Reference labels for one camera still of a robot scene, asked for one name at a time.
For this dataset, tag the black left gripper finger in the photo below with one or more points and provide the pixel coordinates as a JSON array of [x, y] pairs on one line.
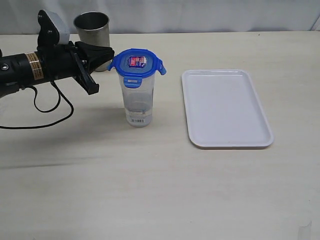
[[97, 58], [83, 77]]

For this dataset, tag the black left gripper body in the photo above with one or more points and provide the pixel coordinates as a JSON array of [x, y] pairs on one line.
[[58, 61]]

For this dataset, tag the stainless steel tumbler cup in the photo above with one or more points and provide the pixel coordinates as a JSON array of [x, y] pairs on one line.
[[93, 28]]

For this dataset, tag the blue plastic container lid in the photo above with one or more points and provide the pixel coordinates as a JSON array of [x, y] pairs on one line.
[[135, 65]]

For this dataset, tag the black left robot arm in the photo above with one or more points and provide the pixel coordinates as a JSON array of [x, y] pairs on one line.
[[19, 72]]

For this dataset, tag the tall clear plastic container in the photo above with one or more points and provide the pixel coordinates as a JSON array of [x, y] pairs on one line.
[[138, 95]]

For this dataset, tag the white rectangular tray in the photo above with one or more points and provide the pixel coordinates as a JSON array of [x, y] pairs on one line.
[[223, 110]]

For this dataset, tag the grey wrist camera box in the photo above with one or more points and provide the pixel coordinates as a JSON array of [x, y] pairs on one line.
[[53, 30]]

